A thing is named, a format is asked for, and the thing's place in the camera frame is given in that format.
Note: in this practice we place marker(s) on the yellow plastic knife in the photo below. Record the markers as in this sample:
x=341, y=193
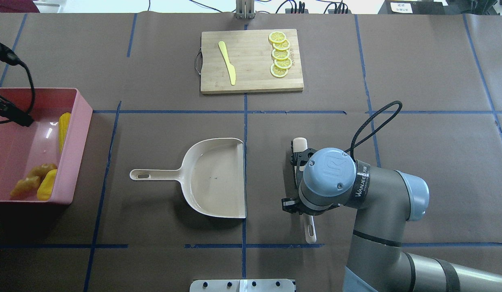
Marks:
x=230, y=67

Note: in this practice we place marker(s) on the bamboo cutting board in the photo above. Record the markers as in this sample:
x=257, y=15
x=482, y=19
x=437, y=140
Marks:
x=250, y=53

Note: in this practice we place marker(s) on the orange black connector box far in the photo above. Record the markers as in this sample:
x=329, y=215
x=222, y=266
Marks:
x=337, y=8

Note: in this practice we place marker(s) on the orange black connector box near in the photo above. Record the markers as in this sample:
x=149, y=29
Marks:
x=297, y=7

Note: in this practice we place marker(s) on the yellow toy corn cob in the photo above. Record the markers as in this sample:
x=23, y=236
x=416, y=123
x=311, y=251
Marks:
x=63, y=124

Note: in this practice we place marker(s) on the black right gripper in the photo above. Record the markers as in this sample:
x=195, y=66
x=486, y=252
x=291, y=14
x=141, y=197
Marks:
x=295, y=157

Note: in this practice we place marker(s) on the black power box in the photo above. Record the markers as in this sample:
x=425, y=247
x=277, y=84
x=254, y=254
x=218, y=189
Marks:
x=411, y=7

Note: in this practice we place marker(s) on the white pillar mount base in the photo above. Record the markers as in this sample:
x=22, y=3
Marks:
x=243, y=285

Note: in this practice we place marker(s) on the white brush with dark bristles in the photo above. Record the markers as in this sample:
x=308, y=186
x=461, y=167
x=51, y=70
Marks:
x=301, y=144

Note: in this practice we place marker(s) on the aluminium frame post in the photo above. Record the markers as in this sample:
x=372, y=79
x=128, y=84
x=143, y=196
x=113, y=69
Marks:
x=244, y=9

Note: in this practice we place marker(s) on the beige plastic dustpan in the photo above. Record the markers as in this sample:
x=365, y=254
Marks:
x=211, y=176

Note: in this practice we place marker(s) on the pink plastic bin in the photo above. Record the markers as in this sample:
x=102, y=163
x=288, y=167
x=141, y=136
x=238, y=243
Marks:
x=23, y=148

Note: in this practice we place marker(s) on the red cloth roll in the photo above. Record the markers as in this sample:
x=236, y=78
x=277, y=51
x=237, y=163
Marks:
x=18, y=6

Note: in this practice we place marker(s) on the orange black connector box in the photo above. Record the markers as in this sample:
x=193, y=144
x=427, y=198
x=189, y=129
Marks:
x=297, y=7
x=337, y=8

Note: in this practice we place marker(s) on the orange toy ginger root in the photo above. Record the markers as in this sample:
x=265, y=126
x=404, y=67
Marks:
x=32, y=180

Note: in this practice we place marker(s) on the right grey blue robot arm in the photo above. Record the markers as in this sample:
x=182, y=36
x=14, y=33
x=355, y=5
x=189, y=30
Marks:
x=384, y=200

